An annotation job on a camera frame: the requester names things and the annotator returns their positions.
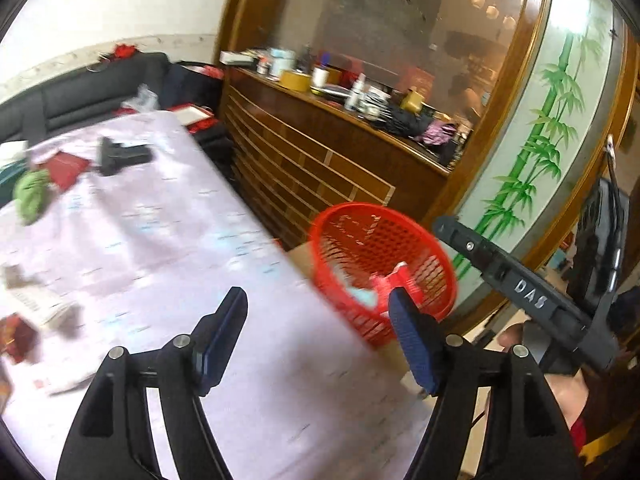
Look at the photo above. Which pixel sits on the teal crumpled wrapper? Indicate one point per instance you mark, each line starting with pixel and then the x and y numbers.
pixel 362 295

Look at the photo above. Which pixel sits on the red plastic basket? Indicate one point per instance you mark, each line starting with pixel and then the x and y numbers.
pixel 350 250

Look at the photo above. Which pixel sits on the bamboo print glass panel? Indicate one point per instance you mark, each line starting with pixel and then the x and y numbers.
pixel 550 110

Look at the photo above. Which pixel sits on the red decoration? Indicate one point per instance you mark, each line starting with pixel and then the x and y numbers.
pixel 124 52

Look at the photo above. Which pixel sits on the green cloth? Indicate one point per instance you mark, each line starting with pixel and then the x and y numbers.
pixel 32 195

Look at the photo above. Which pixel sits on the clear plastic bag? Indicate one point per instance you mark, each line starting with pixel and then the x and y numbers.
pixel 147 97

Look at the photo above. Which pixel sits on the small white paper box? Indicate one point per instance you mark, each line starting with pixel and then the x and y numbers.
pixel 42 307

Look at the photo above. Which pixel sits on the red torn paper box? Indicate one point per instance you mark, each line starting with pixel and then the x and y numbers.
pixel 395 280

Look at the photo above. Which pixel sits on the wooden cabinet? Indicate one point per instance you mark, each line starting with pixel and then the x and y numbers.
pixel 325 160

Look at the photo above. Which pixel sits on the small white spray bottle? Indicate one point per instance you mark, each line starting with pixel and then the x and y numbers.
pixel 357 95

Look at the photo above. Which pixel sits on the black toy pistol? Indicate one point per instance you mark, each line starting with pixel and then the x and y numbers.
pixel 122 155

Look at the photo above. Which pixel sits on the white flat box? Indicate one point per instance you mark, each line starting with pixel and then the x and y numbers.
pixel 237 57

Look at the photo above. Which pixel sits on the black leather sofa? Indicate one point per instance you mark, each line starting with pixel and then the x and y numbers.
pixel 100 90

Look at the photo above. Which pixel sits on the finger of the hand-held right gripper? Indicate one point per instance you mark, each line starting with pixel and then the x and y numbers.
pixel 470 247

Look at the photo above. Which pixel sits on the small white cup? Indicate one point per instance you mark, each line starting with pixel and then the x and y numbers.
pixel 320 76

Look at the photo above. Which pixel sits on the pink cloth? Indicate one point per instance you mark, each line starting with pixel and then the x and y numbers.
pixel 440 132

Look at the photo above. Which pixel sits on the person's right hand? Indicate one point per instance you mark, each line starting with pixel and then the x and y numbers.
pixel 512 336

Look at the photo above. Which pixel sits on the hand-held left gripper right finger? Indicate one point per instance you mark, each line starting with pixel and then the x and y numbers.
pixel 407 340

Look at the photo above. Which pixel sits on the white jar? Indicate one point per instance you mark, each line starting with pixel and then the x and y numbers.
pixel 280 60

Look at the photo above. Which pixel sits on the red flat packet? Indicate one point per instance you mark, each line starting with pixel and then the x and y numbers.
pixel 67 170

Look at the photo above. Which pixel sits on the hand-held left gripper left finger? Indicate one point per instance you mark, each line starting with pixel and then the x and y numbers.
pixel 227 330

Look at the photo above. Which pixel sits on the dark green tissue box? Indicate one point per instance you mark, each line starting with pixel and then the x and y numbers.
pixel 10 165

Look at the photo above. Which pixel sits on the red framed box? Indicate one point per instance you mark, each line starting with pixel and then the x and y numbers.
pixel 192 116

